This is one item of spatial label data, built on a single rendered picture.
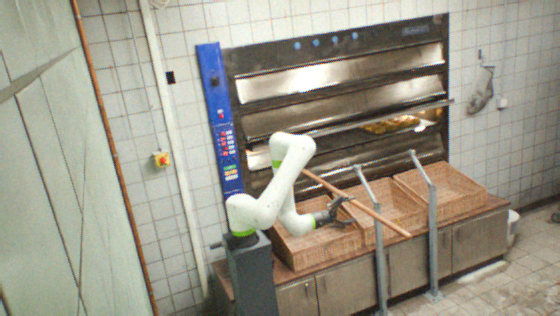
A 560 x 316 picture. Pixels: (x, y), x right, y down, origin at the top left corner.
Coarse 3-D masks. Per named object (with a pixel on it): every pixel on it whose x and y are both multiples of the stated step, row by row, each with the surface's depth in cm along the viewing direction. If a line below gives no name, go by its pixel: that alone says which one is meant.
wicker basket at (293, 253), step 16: (304, 208) 344; (320, 208) 349; (336, 224) 346; (352, 224) 320; (272, 240) 330; (288, 240) 339; (304, 240) 338; (320, 240) 335; (336, 240) 308; (352, 240) 313; (288, 256) 304; (304, 256) 300; (320, 256) 306; (336, 256) 311
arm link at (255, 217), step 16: (288, 144) 218; (304, 144) 212; (288, 160) 211; (304, 160) 212; (288, 176) 208; (272, 192) 204; (256, 208) 200; (272, 208) 201; (256, 224) 200; (272, 224) 202
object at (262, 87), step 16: (400, 48) 349; (416, 48) 354; (432, 48) 359; (320, 64) 325; (336, 64) 330; (352, 64) 334; (368, 64) 338; (384, 64) 343; (400, 64) 348; (416, 64) 352; (432, 64) 355; (240, 80) 305; (256, 80) 308; (272, 80) 312; (288, 80) 316; (304, 80) 320; (320, 80) 324; (336, 80) 328; (352, 80) 331; (240, 96) 304; (256, 96) 307; (272, 96) 309
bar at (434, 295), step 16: (384, 160) 320; (416, 160) 327; (320, 176) 303; (368, 192) 306; (432, 192) 316; (432, 208) 320; (432, 224) 325; (432, 240) 329; (432, 256) 334; (384, 272) 318; (432, 272) 339; (384, 288) 322; (432, 288) 344; (384, 304) 326
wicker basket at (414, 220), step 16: (352, 192) 358; (384, 192) 368; (400, 192) 358; (352, 208) 358; (384, 208) 368; (400, 208) 362; (416, 208) 342; (368, 224) 350; (400, 224) 327; (416, 224) 332; (368, 240) 319; (384, 240) 324
